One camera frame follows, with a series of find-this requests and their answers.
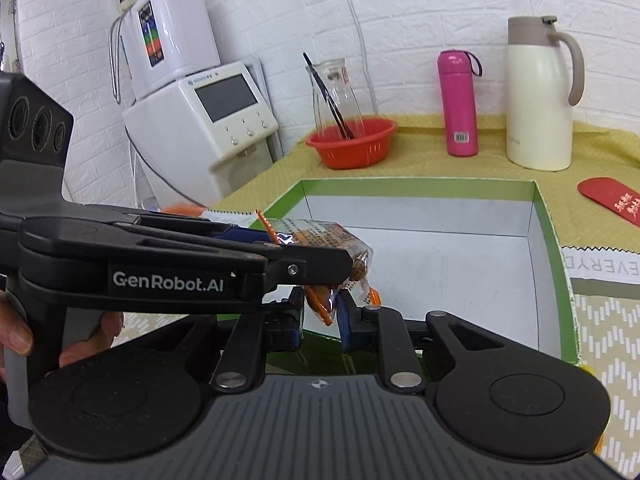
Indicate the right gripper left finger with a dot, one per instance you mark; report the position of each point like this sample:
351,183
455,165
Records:
282,324

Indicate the green cardboard box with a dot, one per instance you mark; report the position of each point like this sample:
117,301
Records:
482,249

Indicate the pink thermos bottle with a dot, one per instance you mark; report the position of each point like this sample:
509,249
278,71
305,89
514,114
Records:
457,70

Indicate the person's left hand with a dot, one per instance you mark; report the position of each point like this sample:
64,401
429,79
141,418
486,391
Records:
44,338

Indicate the white water purifier unit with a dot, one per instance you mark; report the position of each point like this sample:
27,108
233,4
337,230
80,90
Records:
165,40

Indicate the red envelope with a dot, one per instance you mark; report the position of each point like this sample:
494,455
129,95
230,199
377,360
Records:
614,196

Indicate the black chopsticks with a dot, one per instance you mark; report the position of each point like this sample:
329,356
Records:
346,133

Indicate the white water dispenser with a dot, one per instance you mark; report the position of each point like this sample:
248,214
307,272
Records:
202,137

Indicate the orange clear snack packet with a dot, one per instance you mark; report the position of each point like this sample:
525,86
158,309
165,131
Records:
335,259

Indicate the cream thermal jug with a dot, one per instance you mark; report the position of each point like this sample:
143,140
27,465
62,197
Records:
545,80

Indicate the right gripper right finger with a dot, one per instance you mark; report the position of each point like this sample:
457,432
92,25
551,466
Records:
355,324

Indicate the clear glass carafe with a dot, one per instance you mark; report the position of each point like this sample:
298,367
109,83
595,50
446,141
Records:
335,76

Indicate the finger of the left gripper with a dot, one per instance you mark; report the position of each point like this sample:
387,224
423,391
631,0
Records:
182,280
171,231

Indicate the beige patterned table mat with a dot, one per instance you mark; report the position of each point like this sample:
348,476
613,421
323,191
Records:
606,291

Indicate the red plastic basket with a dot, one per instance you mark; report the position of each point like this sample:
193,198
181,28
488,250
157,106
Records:
367,150

